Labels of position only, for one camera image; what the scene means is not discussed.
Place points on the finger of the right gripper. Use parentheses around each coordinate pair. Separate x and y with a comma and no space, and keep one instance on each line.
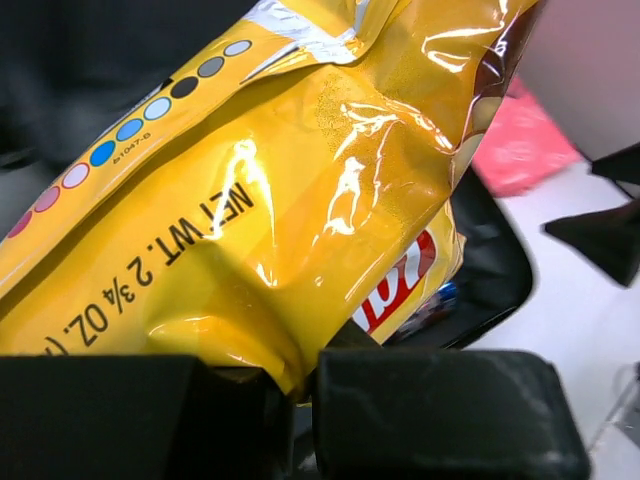
(623,165)
(609,239)

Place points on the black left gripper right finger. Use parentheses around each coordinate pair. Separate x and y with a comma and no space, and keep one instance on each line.
(409,414)

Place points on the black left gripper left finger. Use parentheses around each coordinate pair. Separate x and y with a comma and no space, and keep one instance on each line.
(140,417)

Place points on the blue pepsi can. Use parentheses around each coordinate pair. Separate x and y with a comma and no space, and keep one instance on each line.
(444,299)

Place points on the yellow chips bag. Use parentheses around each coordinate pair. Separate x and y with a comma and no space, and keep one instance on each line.
(294,176)

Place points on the folded coral printed garment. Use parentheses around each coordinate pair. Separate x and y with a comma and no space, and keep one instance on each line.
(523,146)

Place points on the grey open suitcase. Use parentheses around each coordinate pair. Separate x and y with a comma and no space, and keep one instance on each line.
(71,70)

